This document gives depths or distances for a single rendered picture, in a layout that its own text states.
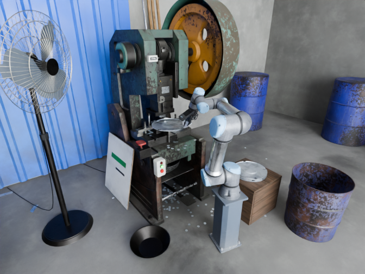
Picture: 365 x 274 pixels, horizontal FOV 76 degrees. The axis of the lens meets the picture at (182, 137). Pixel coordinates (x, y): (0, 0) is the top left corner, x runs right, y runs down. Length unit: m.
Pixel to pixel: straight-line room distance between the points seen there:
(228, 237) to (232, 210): 0.25
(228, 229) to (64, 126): 2.06
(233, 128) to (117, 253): 1.27
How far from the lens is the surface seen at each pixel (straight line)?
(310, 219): 2.07
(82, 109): 2.92
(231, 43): 1.86
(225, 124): 1.21
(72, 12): 2.83
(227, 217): 1.71
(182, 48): 1.89
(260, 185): 2.02
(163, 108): 1.87
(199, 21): 2.09
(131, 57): 1.70
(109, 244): 2.03
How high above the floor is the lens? 1.47
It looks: 24 degrees down
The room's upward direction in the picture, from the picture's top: straight up
